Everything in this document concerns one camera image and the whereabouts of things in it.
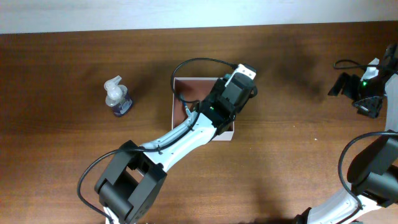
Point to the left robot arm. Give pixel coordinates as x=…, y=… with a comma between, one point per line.
x=132, y=180

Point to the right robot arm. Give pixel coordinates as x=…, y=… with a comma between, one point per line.
x=371, y=180

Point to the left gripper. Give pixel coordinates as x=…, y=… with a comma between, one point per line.
x=218, y=86

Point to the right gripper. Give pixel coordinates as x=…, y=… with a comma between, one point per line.
x=371, y=110

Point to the blue white toothbrush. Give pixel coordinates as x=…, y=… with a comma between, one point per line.
x=185, y=106

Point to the clear pump soap bottle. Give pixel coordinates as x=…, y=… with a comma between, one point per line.
x=117, y=98

